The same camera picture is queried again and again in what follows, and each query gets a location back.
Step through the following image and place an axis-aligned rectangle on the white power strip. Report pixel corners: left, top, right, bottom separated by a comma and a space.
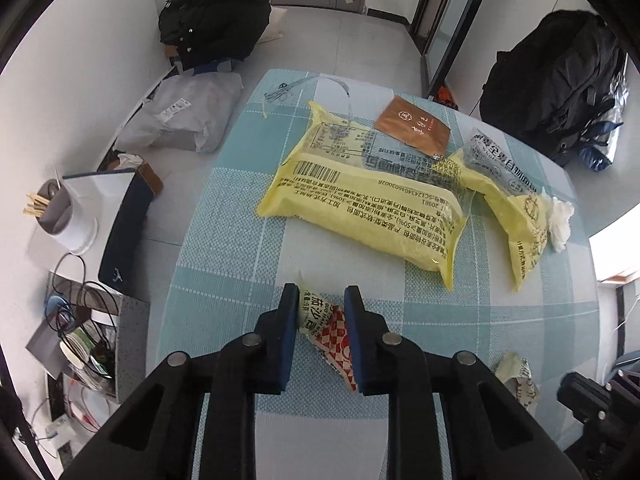
42, 415, 71, 448

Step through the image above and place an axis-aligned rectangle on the silver folded umbrella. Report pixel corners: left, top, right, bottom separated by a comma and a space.
580, 67, 632, 173

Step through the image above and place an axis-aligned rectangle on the crumpled white tissue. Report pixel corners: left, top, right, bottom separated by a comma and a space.
542, 197, 576, 252

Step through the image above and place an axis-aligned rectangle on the navy and white box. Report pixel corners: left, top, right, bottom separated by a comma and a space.
62, 169, 153, 288

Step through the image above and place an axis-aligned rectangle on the clear plastic wrapper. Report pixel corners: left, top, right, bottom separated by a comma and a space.
262, 74, 353, 126

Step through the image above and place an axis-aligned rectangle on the red and white wrapper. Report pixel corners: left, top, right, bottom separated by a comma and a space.
297, 272, 358, 393

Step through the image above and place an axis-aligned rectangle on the black door frame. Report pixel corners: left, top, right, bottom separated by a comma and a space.
410, 0, 498, 101

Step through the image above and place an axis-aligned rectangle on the brown paper packet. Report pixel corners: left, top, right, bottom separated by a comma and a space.
375, 95, 451, 158

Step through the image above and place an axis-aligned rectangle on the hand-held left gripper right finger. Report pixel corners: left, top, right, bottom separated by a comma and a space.
344, 285, 583, 480

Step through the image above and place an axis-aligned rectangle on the beige pillow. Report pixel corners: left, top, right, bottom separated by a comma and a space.
260, 5, 288, 43

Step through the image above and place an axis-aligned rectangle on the brown cardboard box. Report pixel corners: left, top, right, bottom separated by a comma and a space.
112, 152, 163, 196

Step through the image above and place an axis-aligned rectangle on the crumpled pale wrapper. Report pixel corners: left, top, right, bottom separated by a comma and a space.
495, 352, 543, 413

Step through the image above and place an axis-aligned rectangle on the black backpack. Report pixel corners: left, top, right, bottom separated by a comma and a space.
479, 9, 628, 168

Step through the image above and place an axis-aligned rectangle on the yellow and grey wrapper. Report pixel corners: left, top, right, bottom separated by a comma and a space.
447, 130, 553, 291

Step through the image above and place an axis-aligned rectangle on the bundle of wooden chopsticks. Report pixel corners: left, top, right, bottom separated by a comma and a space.
22, 191, 51, 217

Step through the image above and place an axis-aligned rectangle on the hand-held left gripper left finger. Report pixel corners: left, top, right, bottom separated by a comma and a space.
62, 283, 301, 480

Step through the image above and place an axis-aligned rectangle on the black jacket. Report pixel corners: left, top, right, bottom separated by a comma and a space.
159, 0, 273, 72

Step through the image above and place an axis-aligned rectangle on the blue checked tablecloth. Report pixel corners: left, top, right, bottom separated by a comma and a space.
145, 69, 601, 480

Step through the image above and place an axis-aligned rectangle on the black cable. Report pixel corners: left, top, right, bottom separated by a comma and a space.
52, 252, 123, 323

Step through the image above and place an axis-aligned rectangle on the grey parcel bag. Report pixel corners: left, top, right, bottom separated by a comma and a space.
114, 72, 244, 154

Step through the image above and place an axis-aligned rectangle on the large yellow bread wrapper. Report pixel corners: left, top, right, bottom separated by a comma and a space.
256, 101, 473, 292

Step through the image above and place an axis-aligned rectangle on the white cup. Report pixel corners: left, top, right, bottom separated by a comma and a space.
37, 178, 98, 255

